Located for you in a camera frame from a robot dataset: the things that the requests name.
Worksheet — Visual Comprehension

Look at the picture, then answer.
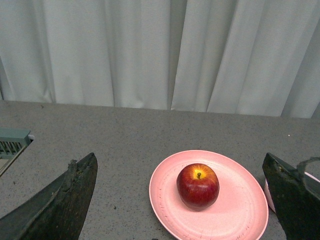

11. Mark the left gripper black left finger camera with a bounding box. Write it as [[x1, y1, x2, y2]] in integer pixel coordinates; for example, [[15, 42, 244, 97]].
[[0, 153, 98, 240]]

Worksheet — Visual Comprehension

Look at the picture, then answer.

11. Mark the red apple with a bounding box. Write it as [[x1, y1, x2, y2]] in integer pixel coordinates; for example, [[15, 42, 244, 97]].
[[176, 163, 220, 211]]

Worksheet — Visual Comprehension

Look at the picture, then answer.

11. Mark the green slotted rack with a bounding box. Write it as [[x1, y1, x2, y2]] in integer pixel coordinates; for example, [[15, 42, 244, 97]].
[[0, 127, 35, 176]]

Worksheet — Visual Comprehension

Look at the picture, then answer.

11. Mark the white pleated curtain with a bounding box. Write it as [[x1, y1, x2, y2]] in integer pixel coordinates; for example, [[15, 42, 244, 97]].
[[0, 0, 320, 118]]

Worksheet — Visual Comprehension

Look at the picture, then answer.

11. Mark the light pink bowl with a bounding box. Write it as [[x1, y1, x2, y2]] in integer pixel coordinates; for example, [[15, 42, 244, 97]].
[[263, 172, 320, 213]]

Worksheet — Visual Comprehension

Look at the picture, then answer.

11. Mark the pink round plate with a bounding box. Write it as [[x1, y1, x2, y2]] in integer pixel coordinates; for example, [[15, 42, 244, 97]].
[[149, 150, 269, 240]]

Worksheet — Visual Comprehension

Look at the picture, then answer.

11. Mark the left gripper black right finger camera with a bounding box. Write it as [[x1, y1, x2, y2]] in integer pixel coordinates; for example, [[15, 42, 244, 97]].
[[262, 152, 320, 240]]

